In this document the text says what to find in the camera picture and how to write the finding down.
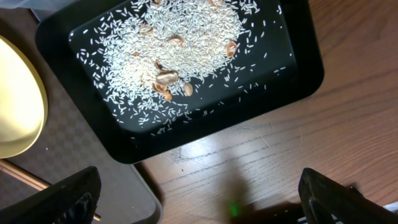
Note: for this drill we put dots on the upper wooden chopstick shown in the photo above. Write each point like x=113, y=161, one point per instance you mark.
x=25, y=179

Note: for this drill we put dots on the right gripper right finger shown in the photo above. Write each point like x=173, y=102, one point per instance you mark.
x=323, y=199

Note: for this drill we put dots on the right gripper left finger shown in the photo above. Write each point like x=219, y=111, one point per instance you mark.
x=59, y=202

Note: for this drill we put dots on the rice and food scraps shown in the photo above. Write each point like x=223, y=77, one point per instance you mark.
x=159, y=63

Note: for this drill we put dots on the black waste tray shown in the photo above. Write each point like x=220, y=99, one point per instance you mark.
x=52, y=42

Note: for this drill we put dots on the yellow plate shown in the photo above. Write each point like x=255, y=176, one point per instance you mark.
x=24, y=104

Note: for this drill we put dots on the brown serving tray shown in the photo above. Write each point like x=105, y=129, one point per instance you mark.
x=86, y=185

